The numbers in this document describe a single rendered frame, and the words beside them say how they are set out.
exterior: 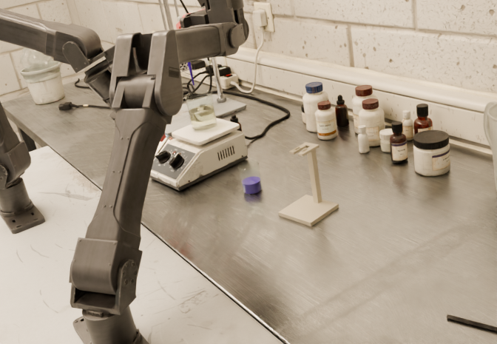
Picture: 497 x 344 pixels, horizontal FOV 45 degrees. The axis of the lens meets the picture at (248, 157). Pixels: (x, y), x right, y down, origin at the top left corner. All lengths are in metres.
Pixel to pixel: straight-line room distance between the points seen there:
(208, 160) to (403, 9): 0.55
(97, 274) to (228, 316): 0.20
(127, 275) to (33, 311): 0.27
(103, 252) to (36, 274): 0.35
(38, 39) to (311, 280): 0.67
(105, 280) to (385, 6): 0.93
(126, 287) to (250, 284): 0.22
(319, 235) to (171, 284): 0.26
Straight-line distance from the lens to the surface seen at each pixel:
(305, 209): 1.13
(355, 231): 1.06
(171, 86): 0.90
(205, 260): 1.05
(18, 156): 1.36
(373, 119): 1.36
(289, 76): 1.75
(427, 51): 1.40
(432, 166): 1.22
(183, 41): 0.98
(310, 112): 1.48
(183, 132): 1.39
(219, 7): 1.15
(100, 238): 0.84
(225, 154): 1.36
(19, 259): 1.24
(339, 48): 1.62
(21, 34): 1.23
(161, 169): 1.36
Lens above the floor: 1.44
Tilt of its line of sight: 23 degrees down
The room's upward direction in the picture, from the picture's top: 10 degrees counter-clockwise
